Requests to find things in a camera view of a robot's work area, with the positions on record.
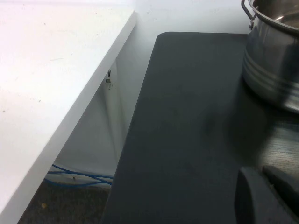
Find blue cable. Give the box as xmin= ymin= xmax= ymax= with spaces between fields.
xmin=45 ymin=164 xmax=114 ymax=186

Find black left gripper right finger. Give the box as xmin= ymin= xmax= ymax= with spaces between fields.
xmin=263 ymin=164 xmax=299 ymax=199

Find stainless steel pot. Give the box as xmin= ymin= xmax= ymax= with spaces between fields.
xmin=241 ymin=0 xmax=299 ymax=115

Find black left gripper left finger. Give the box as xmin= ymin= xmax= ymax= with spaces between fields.
xmin=235 ymin=167 xmax=299 ymax=224

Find white side table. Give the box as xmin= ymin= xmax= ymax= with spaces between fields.
xmin=0 ymin=9 xmax=138 ymax=224

